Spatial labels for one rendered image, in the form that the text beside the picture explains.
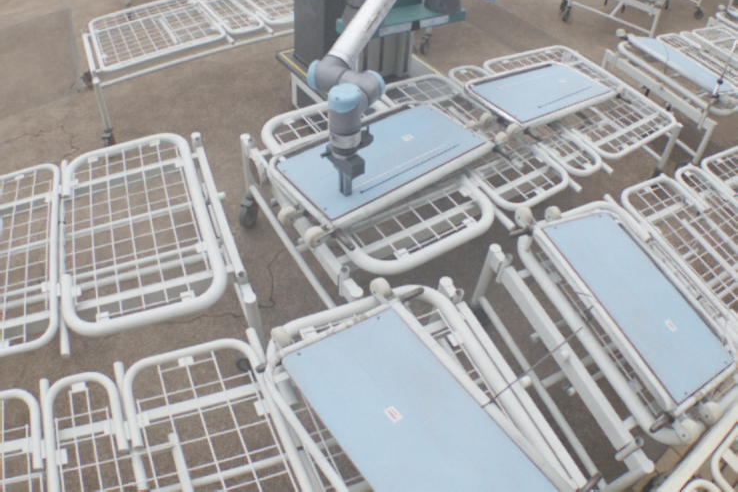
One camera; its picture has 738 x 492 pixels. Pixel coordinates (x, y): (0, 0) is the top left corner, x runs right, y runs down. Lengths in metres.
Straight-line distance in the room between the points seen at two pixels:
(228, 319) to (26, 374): 0.89
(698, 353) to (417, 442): 0.87
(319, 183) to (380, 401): 0.78
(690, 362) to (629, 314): 0.24
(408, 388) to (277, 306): 0.94
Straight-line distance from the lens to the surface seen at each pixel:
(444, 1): 2.50
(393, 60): 2.76
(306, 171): 1.74
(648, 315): 1.58
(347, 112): 1.43
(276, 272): 2.16
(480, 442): 1.22
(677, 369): 1.51
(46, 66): 4.39
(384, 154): 1.81
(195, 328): 2.04
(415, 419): 1.21
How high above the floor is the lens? 1.66
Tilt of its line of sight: 41 degrees down
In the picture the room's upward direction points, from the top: 2 degrees clockwise
